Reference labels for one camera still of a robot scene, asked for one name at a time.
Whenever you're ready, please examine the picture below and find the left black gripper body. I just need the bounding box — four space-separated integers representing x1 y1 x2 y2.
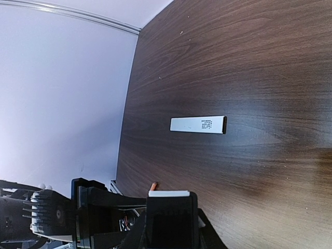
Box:
71 178 146 248

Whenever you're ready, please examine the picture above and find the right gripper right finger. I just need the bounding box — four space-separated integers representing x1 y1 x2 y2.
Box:
198 209 228 249

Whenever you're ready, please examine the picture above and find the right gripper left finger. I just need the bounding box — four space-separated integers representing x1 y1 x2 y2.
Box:
116 215 147 249

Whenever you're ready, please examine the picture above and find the white remote control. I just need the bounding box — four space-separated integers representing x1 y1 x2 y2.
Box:
145 190 199 248

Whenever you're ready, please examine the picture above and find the orange battery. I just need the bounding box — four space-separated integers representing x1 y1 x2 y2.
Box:
149 182 158 191

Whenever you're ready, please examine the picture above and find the left aluminium frame post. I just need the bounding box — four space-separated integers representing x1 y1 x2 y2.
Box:
1 1 142 36

